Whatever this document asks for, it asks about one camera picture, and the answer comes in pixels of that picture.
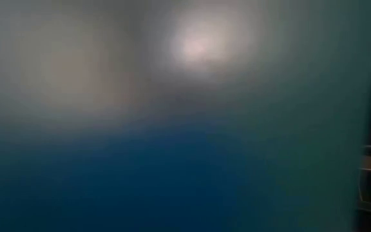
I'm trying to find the green translucent plastic bin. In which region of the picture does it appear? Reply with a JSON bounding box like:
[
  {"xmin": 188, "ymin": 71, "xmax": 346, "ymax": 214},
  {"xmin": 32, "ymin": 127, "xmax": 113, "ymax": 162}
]
[{"xmin": 0, "ymin": 0, "xmax": 371, "ymax": 232}]

